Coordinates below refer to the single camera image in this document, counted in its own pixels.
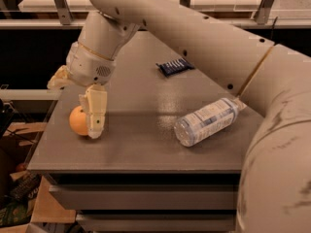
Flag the metal shelf frame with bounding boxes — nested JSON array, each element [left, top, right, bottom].
[[1, 0, 311, 29]]

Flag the dark blue snack packet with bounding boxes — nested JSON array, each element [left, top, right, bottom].
[[156, 58, 194, 77]]

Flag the cardboard box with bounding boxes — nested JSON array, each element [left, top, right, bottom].
[[0, 122, 76, 233]]

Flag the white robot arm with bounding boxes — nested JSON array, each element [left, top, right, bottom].
[[48, 0, 311, 233]]

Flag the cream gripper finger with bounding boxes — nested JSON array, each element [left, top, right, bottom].
[[79, 83, 108, 139], [47, 65, 74, 89]]

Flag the clear plastic water bottle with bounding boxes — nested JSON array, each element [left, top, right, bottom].
[[174, 98, 246, 147]]

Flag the grey drawer cabinet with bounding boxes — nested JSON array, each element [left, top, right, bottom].
[[28, 31, 262, 233]]

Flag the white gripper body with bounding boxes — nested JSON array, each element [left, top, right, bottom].
[[66, 42, 116, 86]]

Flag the orange fruit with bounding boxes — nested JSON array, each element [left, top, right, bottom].
[[69, 106, 87, 136]]

